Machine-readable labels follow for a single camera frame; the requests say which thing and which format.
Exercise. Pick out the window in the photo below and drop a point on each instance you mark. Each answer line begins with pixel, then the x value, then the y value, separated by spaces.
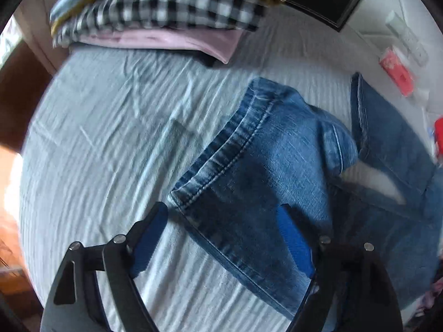
pixel 8 41

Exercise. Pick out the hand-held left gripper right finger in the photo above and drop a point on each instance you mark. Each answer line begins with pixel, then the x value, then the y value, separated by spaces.
pixel 294 238

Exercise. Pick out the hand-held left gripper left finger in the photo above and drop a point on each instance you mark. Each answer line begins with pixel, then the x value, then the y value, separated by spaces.
pixel 150 238

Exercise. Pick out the black white checked shirt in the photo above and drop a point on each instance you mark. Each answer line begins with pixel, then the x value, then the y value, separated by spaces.
pixel 166 7

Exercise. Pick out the blue denim jeans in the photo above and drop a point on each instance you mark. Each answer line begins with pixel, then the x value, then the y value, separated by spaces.
pixel 263 152

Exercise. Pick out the red plastic container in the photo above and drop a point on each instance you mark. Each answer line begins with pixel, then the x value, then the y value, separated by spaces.
pixel 439 135

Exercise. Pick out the light blue bed sheet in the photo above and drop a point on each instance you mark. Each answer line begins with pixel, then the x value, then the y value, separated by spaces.
pixel 103 145

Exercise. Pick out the black gift bag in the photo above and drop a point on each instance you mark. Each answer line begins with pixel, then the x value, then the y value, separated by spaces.
pixel 325 3

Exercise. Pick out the pink folded garment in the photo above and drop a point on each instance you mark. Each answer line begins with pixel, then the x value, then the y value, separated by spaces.
pixel 173 39

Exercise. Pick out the wooden bed frame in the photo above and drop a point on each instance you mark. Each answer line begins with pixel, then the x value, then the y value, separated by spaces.
pixel 20 110

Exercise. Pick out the red tissue packet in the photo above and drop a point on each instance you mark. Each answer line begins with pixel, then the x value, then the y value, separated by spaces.
pixel 396 71

